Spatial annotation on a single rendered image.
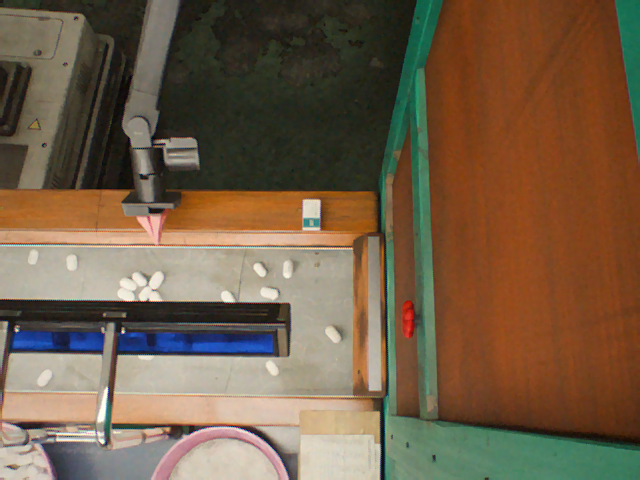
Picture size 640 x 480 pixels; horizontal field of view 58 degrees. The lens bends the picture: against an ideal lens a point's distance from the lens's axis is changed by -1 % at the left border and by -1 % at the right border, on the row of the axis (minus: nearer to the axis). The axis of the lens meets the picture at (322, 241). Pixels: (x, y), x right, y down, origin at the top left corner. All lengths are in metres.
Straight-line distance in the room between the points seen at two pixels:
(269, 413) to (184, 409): 0.16
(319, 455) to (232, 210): 0.51
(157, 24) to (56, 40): 0.89
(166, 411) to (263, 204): 0.45
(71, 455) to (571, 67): 1.20
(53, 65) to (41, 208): 0.63
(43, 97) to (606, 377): 1.70
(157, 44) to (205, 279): 0.47
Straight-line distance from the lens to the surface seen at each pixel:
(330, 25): 2.37
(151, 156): 1.13
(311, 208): 1.19
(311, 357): 1.18
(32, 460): 1.31
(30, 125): 1.81
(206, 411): 1.17
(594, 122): 0.29
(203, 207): 1.24
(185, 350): 0.88
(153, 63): 1.07
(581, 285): 0.29
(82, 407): 1.24
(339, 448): 1.14
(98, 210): 1.30
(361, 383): 1.08
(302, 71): 2.26
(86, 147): 1.88
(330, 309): 1.19
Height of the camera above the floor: 1.91
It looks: 74 degrees down
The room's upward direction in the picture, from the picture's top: 3 degrees counter-clockwise
